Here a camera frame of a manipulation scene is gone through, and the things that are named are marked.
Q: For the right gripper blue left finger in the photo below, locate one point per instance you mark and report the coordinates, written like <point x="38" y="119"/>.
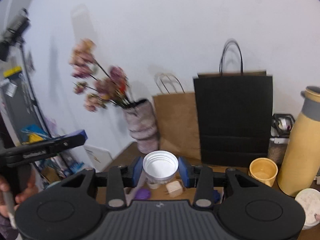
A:
<point x="136" y="168"/>

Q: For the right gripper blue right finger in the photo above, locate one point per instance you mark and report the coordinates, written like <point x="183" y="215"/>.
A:
<point x="186" y="172"/>

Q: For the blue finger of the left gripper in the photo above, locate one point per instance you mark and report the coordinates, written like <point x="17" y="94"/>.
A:
<point x="80" y="132"/>

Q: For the red cardboard box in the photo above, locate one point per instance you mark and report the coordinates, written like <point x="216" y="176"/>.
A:
<point x="158" y="191"/>

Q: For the cream cube box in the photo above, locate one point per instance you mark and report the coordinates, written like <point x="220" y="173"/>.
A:
<point x="174" y="188"/>

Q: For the white round container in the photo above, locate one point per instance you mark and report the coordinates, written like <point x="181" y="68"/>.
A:
<point x="160" y="167"/>

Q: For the purple gear-shaped lid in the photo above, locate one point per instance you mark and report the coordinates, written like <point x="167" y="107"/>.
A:
<point x="142" y="194"/>

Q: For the person's left hand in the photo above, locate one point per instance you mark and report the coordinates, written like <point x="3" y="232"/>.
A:
<point x="7" y="203"/>

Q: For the blue white carton box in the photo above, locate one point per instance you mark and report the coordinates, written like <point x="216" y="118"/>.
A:
<point x="72" y="166"/>

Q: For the dried pink flower bouquet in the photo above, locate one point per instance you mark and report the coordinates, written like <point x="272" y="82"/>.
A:
<point x="100" y="87"/>

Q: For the speckled pink ceramic vase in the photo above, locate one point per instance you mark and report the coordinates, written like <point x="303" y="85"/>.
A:
<point x="142" y="126"/>

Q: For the brown paper bag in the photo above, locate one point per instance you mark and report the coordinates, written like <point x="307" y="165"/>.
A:
<point x="176" y="115"/>

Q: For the yellow ceramic mug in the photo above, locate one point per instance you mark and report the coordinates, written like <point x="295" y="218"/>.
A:
<point x="264" y="170"/>

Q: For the black paper bag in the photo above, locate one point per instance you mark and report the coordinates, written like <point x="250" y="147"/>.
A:
<point x="234" y="112"/>

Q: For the yellow thermos jug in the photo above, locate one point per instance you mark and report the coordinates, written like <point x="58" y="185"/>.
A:
<point x="301" y="160"/>

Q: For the white textured bowl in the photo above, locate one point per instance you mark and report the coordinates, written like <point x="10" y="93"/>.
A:
<point x="309" y="200"/>

